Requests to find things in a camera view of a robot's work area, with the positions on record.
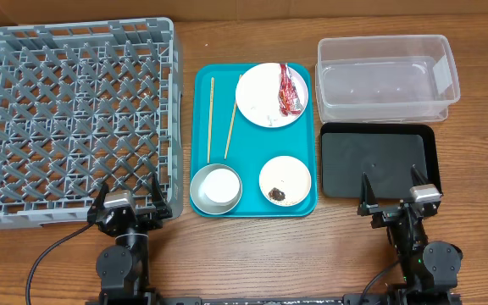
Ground brown food scrap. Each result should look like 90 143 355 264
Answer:
269 187 286 202

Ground small white plate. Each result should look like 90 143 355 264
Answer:
258 156 312 208

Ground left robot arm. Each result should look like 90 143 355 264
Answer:
87 177 173 305

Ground grey bowl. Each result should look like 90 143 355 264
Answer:
190 164 243 216

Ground large white plate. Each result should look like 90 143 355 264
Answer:
236 63 309 128

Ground grey dishwasher rack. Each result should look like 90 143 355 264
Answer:
0 17 183 230

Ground red snack wrapper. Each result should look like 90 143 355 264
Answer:
278 64 303 116

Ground clear plastic bin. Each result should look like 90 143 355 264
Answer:
315 35 461 123

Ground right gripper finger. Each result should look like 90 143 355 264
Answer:
360 173 377 208
410 165 429 186

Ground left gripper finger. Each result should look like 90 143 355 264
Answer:
151 173 166 208
91 182 109 212

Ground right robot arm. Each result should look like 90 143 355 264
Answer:
358 167 463 304

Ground black tray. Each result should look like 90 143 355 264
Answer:
319 123 441 199

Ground teal plastic tray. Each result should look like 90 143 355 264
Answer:
190 64 319 218

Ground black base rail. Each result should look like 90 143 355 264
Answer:
85 292 463 305

